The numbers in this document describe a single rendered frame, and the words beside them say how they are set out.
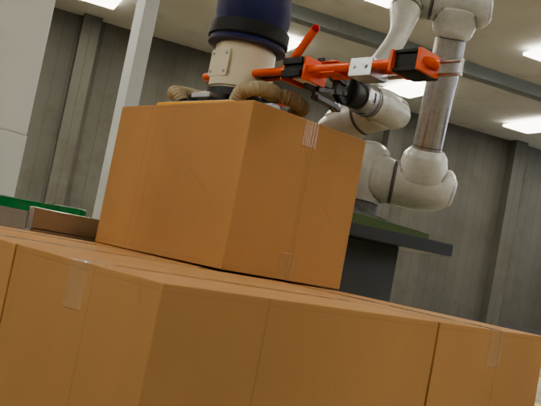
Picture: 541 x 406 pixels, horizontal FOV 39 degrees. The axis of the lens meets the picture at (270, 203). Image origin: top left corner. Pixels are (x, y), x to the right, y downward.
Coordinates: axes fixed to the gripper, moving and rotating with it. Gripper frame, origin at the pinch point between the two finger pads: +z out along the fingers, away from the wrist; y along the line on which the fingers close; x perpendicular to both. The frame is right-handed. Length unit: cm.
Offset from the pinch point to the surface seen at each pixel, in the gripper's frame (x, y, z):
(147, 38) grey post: 343, -95, -165
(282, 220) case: -5.6, 38.5, 3.8
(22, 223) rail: 67, 52, 34
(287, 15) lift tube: 15.5, -18.2, -3.7
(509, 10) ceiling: 349, -298, -641
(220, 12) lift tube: 27.6, -15.3, 9.8
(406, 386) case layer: -64, 65, 25
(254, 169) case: -5.1, 28.6, 15.3
